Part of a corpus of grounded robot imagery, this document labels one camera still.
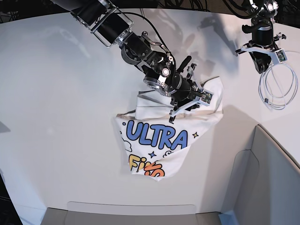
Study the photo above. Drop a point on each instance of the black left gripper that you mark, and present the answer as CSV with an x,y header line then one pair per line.
x,y
261,61

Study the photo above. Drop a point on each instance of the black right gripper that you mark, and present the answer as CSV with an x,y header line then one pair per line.
x,y
183,92

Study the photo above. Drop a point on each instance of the white printed t-shirt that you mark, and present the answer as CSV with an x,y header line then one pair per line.
x,y
154,146

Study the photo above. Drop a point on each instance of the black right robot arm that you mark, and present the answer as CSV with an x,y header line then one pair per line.
x,y
111,26

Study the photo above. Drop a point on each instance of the grey partition panel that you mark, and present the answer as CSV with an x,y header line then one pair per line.
x,y
264,186

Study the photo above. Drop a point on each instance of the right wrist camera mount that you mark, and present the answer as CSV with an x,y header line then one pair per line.
x,y
204,96

